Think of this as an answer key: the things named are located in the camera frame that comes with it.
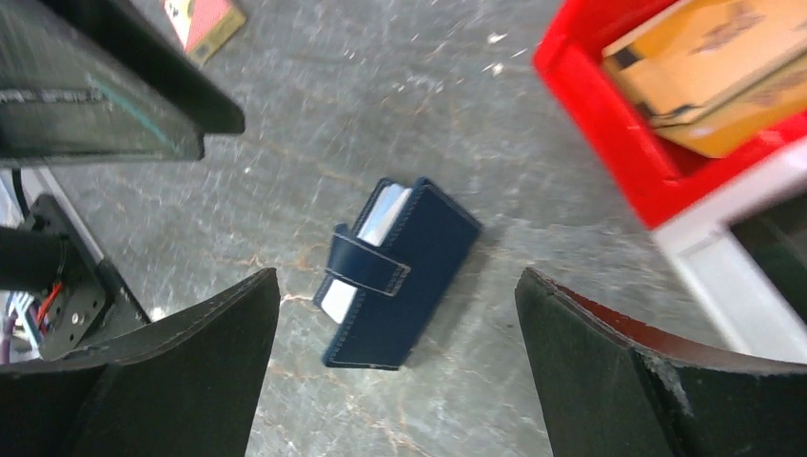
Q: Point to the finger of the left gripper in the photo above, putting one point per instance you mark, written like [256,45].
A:
[122,31]
[64,100]

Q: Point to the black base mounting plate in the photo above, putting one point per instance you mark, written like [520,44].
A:
[64,295]

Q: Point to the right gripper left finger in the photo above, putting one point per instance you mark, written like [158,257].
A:
[185,385]

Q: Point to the white plastic bin left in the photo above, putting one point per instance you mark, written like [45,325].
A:
[739,299]

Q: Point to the red plastic bin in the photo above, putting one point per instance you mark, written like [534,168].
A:
[658,178]

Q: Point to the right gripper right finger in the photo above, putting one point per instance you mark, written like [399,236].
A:
[610,385]

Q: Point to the navy blue card holder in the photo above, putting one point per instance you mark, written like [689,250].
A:
[386,274]

